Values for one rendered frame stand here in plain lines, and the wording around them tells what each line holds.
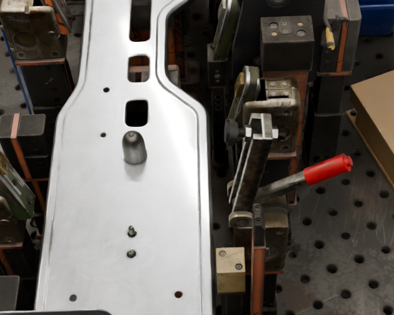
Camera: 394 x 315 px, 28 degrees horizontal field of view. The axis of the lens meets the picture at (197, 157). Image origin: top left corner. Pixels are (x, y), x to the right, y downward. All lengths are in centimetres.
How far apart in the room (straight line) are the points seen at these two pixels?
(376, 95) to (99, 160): 57
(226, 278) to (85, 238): 21
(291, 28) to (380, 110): 40
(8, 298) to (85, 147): 24
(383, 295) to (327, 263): 10
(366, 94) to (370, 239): 26
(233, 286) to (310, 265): 41
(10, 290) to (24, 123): 27
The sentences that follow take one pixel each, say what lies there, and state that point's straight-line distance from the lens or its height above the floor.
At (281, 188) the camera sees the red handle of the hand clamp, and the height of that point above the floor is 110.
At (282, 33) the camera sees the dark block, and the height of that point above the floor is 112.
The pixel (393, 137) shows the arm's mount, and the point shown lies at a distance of 140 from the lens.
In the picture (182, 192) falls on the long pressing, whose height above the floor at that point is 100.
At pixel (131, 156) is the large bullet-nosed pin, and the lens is 107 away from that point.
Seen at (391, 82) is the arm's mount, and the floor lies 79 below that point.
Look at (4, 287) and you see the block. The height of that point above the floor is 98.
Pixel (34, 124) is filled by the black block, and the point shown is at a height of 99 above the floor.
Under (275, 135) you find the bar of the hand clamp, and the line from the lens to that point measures 85.
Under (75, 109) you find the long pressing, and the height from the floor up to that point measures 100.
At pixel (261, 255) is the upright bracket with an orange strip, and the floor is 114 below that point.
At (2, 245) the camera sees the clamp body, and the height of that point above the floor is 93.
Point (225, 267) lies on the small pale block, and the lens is 92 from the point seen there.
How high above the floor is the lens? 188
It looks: 54 degrees down
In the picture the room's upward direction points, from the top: 4 degrees counter-clockwise
